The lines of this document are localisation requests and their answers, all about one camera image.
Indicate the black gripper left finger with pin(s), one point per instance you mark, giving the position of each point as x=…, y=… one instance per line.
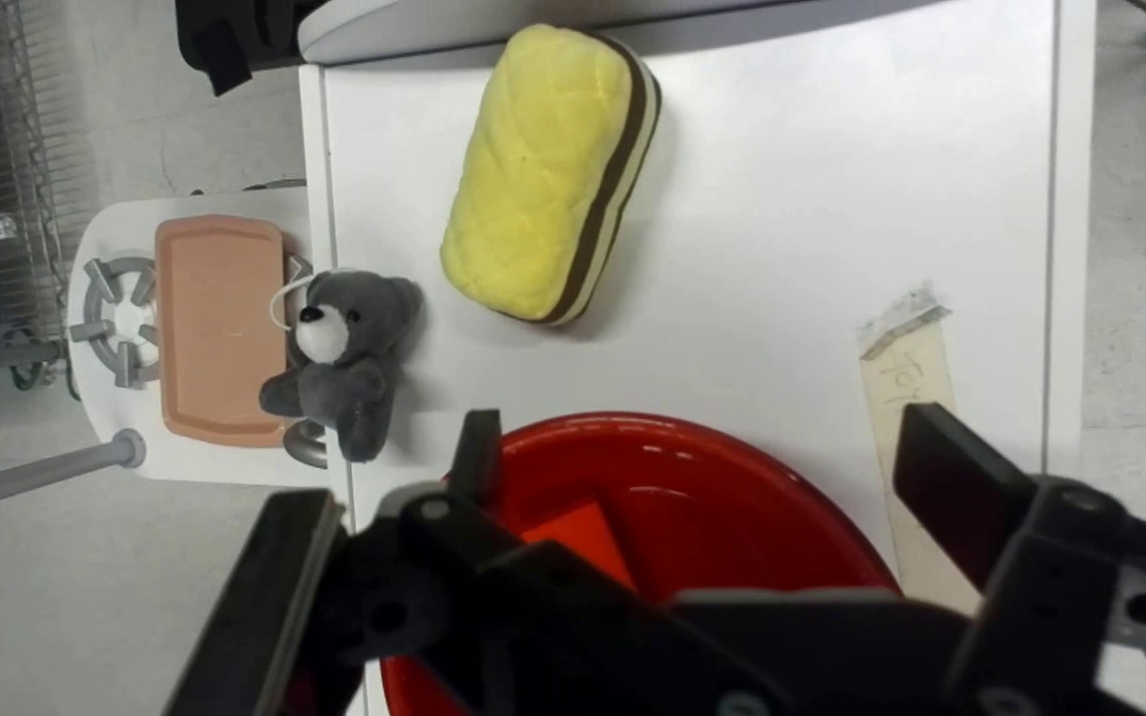
x=475, y=458

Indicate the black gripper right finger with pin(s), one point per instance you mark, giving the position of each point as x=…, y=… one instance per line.
x=962, y=486

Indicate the yellow plush sandwich toy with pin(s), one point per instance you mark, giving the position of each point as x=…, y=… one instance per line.
x=559, y=145

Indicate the red plastic bowl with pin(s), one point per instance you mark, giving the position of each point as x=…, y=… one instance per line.
x=665, y=507

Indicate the masking tape strip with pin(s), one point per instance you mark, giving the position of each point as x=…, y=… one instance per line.
x=916, y=401

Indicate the grey teddy bear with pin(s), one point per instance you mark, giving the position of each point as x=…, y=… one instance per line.
x=348, y=335

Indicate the pink toy cutting board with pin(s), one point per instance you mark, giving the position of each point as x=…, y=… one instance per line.
x=217, y=343

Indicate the grey metal rod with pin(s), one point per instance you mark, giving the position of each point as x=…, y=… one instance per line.
x=77, y=462

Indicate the white cabinet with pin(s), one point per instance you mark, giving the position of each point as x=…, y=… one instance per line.
x=851, y=203

